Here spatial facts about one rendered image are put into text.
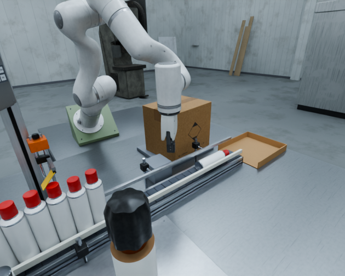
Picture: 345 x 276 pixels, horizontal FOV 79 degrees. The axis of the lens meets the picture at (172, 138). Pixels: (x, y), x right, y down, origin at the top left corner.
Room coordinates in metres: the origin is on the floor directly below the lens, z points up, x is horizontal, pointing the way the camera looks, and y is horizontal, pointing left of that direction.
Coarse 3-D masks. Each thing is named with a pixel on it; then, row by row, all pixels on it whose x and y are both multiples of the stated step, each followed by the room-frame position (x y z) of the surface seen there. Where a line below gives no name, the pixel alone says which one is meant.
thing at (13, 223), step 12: (0, 204) 0.39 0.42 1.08; (12, 204) 0.39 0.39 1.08; (12, 216) 0.38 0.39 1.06; (24, 216) 0.40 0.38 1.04; (12, 228) 0.37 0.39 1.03; (24, 228) 0.38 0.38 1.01; (12, 240) 0.36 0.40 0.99; (24, 240) 0.38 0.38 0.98; (24, 252) 0.37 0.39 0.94; (36, 252) 0.39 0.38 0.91
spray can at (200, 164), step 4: (216, 152) 0.89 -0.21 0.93; (220, 152) 0.89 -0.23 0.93; (224, 152) 0.91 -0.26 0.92; (228, 152) 0.92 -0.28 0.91; (208, 156) 0.85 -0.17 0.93; (212, 156) 0.85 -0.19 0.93; (216, 156) 0.86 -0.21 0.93; (220, 156) 0.87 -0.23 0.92; (224, 156) 0.88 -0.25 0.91; (200, 160) 0.82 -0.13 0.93; (204, 160) 0.82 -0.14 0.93; (208, 160) 0.82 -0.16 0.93; (212, 160) 0.83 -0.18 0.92; (216, 160) 0.84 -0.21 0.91; (196, 164) 0.82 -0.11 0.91; (200, 164) 0.80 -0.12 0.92; (204, 164) 0.80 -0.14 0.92; (208, 164) 0.81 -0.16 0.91; (196, 168) 0.82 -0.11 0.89; (200, 168) 0.81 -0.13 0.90
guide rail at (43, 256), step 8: (240, 152) 0.93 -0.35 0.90; (224, 160) 0.85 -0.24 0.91; (208, 168) 0.78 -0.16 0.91; (192, 176) 0.72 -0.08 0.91; (176, 184) 0.67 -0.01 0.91; (160, 192) 0.62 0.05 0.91; (168, 192) 0.64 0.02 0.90; (152, 200) 0.60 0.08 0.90; (96, 224) 0.48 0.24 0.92; (104, 224) 0.49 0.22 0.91; (80, 232) 0.45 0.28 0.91; (88, 232) 0.45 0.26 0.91; (64, 240) 0.42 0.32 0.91; (72, 240) 0.43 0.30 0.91; (56, 248) 0.40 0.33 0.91; (64, 248) 0.41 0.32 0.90; (40, 256) 0.38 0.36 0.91; (48, 256) 0.39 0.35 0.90; (24, 264) 0.35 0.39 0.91; (32, 264) 0.36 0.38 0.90; (16, 272) 0.34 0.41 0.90
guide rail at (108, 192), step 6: (228, 138) 0.98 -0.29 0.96; (216, 144) 0.93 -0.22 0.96; (198, 150) 0.86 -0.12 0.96; (204, 150) 0.87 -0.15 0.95; (186, 156) 0.81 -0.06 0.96; (192, 156) 0.82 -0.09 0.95; (174, 162) 0.76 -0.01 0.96; (180, 162) 0.78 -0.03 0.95; (162, 168) 0.72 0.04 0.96; (144, 174) 0.68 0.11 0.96; (150, 174) 0.68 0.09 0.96; (132, 180) 0.64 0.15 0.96; (138, 180) 0.65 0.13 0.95; (120, 186) 0.61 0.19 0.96; (126, 186) 0.62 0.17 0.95; (108, 192) 0.58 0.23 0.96
